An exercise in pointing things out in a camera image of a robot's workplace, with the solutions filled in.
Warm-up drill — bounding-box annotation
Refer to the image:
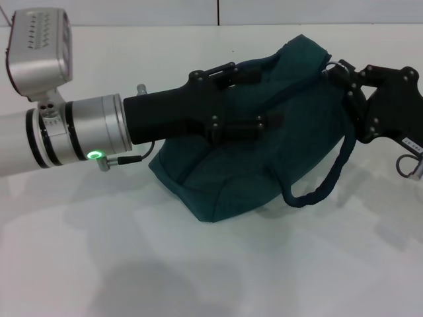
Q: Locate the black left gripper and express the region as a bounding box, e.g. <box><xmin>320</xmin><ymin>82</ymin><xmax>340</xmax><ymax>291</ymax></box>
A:
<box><xmin>122</xmin><ymin>61</ymin><xmax>286</xmax><ymax>146</ymax></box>

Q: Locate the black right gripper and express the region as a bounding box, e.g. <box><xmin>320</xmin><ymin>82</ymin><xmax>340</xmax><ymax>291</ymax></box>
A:
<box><xmin>325</xmin><ymin>59</ymin><xmax>423</xmax><ymax>155</ymax></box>

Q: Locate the metal zipper pull ring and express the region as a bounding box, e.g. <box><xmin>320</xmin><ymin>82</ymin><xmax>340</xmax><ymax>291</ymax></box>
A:
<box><xmin>324</xmin><ymin>60</ymin><xmax>348</xmax><ymax>73</ymax></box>

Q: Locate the dark teal fabric lunch bag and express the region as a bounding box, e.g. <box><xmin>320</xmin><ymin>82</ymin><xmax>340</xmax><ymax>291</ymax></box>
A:
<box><xmin>147</xmin><ymin>34</ymin><xmax>357</xmax><ymax>224</ymax></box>

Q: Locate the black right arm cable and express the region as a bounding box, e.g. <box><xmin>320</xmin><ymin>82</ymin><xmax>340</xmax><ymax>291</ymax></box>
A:
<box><xmin>396</xmin><ymin>152</ymin><xmax>423</xmax><ymax>181</ymax></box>

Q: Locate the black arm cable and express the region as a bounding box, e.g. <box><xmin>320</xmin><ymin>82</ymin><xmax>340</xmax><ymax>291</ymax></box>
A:
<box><xmin>98</xmin><ymin>141</ymin><xmax>157</xmax><ymax>171</ymax></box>
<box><xmin>396</xmin><ymin>152</ymin><xmax>423</xmax><ymax>181</ymax></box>

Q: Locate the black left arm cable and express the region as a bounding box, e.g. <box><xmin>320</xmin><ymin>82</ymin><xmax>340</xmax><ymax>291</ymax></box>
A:
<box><xmin>98</xmin><ymin>141</ymin><xmax>157</xmax><ymax>171</ymax></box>

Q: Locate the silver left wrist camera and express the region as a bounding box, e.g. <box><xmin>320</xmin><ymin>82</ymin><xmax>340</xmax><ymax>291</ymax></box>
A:
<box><xmin>7</xmin><ymin>8</ymin><xmax>73</xmax><ymax>102</ymax></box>

